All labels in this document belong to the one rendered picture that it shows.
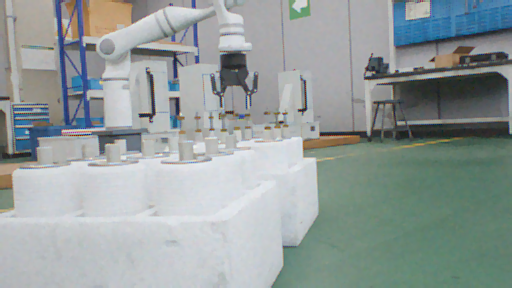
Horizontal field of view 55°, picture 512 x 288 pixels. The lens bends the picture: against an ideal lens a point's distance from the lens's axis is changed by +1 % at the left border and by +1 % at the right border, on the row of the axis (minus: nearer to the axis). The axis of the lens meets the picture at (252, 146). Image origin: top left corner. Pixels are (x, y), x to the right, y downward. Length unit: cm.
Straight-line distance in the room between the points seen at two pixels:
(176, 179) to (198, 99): 340
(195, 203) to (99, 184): 14
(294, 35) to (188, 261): 701
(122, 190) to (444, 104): 577
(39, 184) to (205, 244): 28
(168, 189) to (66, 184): 18
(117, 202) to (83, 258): 9
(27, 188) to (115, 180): 14
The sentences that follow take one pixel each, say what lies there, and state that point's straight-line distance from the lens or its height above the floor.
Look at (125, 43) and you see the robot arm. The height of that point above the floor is 59.
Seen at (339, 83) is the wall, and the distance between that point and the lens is 704.
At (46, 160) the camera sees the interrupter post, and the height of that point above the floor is 26.
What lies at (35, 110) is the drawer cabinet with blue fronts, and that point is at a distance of 685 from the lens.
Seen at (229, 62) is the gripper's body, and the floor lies 47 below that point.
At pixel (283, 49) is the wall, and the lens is 771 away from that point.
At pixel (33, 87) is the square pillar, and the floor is 95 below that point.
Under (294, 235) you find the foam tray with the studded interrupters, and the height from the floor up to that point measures 3.
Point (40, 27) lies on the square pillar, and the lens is 790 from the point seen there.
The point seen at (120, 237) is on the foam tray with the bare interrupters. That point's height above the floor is 16.
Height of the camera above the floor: 31
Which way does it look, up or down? 3 degrees down
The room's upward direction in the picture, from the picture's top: 3 degrees counter-clockwise
